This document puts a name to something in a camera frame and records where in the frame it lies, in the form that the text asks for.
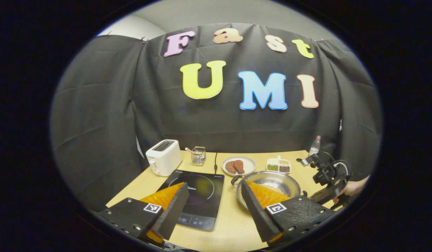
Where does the white divided bean dish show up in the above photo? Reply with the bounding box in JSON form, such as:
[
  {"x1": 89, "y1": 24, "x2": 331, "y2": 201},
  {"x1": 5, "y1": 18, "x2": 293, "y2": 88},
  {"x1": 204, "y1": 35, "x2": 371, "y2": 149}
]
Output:
[{"x1": 266, "y1": 155, "x2": 292, "y2": 174}]

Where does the steel pot with beans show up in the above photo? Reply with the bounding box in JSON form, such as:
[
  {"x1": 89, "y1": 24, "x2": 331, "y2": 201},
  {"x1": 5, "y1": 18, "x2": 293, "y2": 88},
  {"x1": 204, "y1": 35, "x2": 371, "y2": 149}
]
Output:
[{"x1": 231, "y1": 170, "x2": 308, "y2": 209}]

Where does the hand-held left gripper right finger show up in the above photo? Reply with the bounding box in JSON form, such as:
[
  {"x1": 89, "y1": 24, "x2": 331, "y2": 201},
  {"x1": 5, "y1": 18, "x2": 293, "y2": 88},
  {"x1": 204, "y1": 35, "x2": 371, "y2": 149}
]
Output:
[{"x1": 241, "y1": 180, "x2": 337, "y2": 247}]

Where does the white toaster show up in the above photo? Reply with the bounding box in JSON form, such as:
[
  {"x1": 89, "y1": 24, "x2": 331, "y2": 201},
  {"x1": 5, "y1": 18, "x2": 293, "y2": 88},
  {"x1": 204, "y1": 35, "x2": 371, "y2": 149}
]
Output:
[{"x1": 146, "y1": 140, "x2": 183, "y2": 177}]

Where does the wire mesh utensil holder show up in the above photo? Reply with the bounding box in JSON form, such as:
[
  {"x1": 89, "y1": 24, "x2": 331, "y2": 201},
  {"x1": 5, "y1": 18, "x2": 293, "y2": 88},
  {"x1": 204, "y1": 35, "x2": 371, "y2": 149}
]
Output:
[{"x1": 191, "y1": 146, "x2": 206, "y2": 166}]

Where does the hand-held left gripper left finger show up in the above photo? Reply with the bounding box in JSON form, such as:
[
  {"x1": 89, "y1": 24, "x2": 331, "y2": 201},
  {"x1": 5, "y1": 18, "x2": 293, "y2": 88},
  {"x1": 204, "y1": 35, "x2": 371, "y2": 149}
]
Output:
[{"x1": 97, "y1": 182, "x2": 190, "y2": 245}]

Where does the clear plastic bottle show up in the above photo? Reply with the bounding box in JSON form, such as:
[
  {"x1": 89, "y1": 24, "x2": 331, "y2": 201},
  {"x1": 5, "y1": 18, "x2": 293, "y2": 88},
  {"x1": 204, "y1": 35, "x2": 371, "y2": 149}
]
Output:
[{"x1": 309, "y1": 135, "x2": 321, "y2": 156}]

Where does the black induction cooktop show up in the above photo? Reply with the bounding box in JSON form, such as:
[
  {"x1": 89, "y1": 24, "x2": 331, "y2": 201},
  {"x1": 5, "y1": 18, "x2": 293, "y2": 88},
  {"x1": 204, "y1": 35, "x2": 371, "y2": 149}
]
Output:
[{"x1": 156, "y1": 169, "x2": 225, "y2": 231}]

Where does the white round plate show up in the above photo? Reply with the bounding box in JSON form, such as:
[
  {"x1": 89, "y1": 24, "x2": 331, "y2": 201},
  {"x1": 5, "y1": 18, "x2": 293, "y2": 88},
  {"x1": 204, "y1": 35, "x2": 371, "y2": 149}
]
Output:
[{"x1": 221, "y1": 155, "x2": 256, "y2": 176}]

